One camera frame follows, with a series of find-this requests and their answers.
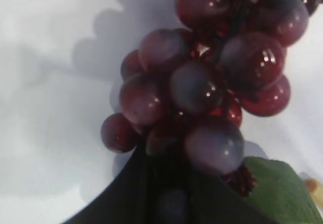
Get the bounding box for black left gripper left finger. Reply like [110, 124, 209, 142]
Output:
[60, 143, 157, 224]

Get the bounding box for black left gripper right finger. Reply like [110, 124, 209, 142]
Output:
[186, 168, 278, 224]

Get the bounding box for gold glitter glue pen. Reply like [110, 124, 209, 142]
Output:
[304, 179, 322, 201]

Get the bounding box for purple grape bunch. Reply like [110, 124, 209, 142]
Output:
[100, 0, 323, 224]

